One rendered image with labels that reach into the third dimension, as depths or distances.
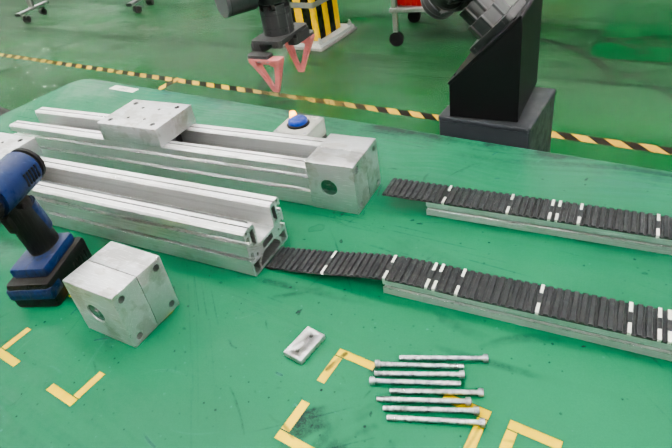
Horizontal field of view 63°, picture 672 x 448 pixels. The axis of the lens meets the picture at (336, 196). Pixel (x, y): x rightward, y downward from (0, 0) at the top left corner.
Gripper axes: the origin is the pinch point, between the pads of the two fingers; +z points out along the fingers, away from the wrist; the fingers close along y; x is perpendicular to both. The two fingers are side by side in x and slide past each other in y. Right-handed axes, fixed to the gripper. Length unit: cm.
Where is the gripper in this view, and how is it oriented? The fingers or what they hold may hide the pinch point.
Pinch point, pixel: (288, 77)
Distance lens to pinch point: 109.3
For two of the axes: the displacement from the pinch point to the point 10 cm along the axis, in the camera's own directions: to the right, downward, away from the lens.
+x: 8.9, 1.5, -4.4
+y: -4.4, 5.6, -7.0
